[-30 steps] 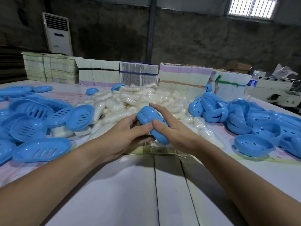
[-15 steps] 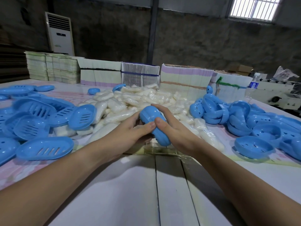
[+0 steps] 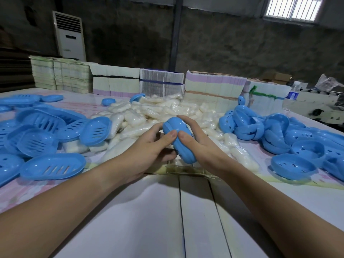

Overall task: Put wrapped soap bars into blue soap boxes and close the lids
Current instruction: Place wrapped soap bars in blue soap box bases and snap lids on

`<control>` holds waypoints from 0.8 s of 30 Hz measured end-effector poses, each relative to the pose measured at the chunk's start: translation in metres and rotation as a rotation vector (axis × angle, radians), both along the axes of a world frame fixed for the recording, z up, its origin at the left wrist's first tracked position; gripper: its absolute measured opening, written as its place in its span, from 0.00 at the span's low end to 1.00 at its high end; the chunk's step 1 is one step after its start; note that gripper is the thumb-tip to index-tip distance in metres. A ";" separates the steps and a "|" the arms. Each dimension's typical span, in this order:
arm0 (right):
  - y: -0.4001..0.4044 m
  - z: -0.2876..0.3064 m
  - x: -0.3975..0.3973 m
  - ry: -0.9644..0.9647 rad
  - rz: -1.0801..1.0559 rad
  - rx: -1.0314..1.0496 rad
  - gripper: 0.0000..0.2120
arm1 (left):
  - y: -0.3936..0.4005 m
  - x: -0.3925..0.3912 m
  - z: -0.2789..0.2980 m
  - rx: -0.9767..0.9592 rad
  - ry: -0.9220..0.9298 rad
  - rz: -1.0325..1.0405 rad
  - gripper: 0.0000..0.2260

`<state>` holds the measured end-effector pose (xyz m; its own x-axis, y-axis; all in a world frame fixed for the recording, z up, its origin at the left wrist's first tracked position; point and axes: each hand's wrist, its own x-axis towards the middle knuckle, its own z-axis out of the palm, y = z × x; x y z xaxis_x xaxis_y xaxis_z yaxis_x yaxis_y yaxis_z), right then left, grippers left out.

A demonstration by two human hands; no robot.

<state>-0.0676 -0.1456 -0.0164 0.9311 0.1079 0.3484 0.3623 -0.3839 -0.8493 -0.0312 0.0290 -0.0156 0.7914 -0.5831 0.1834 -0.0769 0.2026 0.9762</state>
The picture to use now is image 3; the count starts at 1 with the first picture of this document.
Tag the stack of greenish paper sheets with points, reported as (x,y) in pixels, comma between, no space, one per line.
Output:
(61,75)

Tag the white carton stack, pink stripe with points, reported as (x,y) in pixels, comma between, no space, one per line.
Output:
(215,85)

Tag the dark metal pillar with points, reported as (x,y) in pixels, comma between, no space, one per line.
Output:
(176,34)

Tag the person's left hand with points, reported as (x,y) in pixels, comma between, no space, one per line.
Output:
(147,155)

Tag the pile of blue slotted lids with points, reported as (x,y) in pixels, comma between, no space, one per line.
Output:
(40,137)

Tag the barred window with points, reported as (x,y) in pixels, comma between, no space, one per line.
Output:
(294,8)

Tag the white plastic bag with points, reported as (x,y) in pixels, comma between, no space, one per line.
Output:
(328,82)

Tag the white sheet stack, green mark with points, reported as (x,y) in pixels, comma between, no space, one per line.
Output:
(266,103)

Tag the pile of blue plastic lids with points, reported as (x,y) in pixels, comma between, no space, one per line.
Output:
(282,131)

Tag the white workshop machine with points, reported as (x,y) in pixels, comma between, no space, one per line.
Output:
(317,102)

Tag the clear water bottle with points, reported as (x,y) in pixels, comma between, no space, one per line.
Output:
(293,94)

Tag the white standing air conditioner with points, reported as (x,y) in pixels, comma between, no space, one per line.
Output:
(70,37)

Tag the person's right forearm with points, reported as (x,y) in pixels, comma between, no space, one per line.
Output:
(282,217)

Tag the blue oval plastic lid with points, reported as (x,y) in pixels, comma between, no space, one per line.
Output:
(108,102)
(241,100)
(137,98)
(178,124)

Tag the row of stacked flat cartons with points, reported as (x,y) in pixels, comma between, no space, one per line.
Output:
(115,87)

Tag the person's right hand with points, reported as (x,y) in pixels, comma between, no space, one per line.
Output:
(207,153)

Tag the silver sheet bundle, blue band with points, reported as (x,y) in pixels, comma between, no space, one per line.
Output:
(161,83)

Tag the person's left forearm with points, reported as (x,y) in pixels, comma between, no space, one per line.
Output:
(67,206)

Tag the brown cardboard box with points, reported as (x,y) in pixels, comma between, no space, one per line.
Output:
(279,77)

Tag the clear plastic bag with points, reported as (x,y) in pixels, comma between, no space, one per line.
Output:
(188,170)

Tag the pile of white soaps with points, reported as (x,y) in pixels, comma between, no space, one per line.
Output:
(150,110)

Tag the stacks of brown cardboard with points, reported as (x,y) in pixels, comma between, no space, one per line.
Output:
(16,75)

